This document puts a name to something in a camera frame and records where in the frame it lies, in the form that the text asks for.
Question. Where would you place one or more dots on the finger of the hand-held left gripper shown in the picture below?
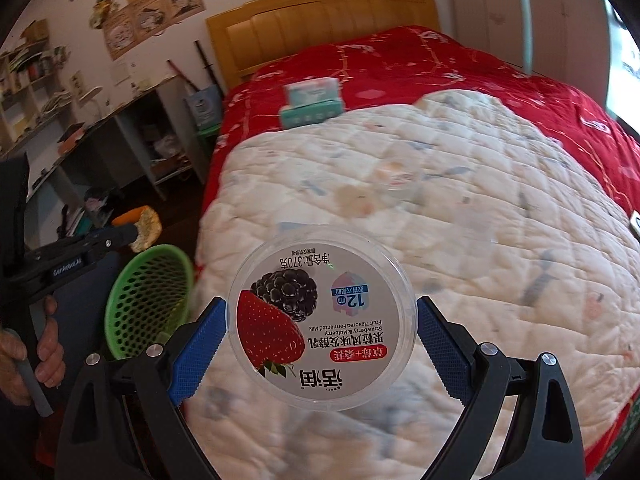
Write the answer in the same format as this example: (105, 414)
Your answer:
(117, 235)

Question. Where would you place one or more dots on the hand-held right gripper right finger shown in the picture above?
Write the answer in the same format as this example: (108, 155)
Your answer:
(440, 345)

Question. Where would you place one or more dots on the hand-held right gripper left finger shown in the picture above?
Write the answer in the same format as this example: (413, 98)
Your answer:
(200, 350)

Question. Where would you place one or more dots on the orange beige packet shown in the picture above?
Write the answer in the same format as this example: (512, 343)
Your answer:
(145, 227)

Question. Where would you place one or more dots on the green perforated plastic basket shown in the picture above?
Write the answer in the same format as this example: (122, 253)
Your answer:
(145, 300)

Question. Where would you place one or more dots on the clear yogurt tub fruit label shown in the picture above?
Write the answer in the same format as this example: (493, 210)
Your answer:
(320, 320)

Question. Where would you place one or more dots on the person's left hand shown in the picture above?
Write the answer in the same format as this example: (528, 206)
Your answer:
(50, 355)

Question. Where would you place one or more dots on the pile of books and folders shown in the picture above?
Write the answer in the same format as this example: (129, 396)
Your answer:
(85, 212)

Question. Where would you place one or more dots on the clear plastic bag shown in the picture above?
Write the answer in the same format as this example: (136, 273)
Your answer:
(167, 147)

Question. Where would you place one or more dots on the white desk with shelves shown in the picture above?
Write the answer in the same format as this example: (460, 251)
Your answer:
(125, 110)

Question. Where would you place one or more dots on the green plastic stool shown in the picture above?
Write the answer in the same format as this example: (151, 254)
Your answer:
(207, 142)

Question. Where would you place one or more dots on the white desk lamp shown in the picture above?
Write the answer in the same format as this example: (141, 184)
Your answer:
(89, 97)

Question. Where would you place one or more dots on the blue paper bag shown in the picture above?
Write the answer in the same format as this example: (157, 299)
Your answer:
(202, 107)

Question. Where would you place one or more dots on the white quilted blanket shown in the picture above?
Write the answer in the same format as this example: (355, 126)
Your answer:
(450, 175)

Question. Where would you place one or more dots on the red stick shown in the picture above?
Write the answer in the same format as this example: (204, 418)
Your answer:
(181, 74)

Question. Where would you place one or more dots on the black stick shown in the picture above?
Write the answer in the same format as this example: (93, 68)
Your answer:
(207, 67)

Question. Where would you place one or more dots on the teal tissue pack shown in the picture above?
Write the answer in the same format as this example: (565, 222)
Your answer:
(310, 114)

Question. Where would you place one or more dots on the white tissue pack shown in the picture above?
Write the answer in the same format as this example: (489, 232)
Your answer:
(312, 91)

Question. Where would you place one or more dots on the wooden bed headboard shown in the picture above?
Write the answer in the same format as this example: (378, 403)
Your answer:
(320, 25)

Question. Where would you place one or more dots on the bed with red quilt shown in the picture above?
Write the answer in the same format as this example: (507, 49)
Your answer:
(380, 55)

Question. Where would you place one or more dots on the grey metal pole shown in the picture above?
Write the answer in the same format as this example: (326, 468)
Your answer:
(524, 15)

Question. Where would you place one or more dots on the white wardrobe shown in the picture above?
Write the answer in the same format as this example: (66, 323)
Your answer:
(525, 10)

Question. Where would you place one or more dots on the wall shelf with books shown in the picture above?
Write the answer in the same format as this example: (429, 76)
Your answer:
(30, 70)

